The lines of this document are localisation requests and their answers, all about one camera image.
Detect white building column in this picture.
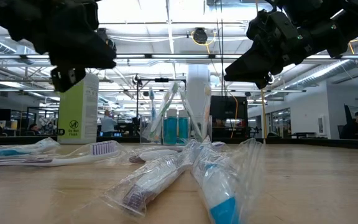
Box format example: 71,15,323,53
186,63,211,119

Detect black office chair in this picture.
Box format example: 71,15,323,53
337,104,358,140

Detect green white wipes canister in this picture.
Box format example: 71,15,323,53
57,73,100,144

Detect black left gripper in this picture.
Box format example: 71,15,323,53
39,0,117,93

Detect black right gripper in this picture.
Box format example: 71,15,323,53
224,9,311,90

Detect bagged purple toothbrush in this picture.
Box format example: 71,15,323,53
124,139,229,164
0,139,121,169
103,138,201,218

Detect long ceiling light strip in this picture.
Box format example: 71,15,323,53
0,53,358,60

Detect yellow hanging cable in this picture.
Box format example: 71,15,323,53
233,95,239,138

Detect black ceiling cable reel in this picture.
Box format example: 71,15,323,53
193,27,209,44

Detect clear plastic organizer tray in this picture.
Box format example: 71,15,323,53
140,114,213,146

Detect teal mouthwash bottle white cap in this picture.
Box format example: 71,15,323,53
178,109,190,144
163,108,178,146

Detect large black display screen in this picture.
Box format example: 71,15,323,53
209,95,248,121

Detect bagged blue toothbrush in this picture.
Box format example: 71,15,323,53
191,136,267,224
0,136,61,158
147,88,158,125

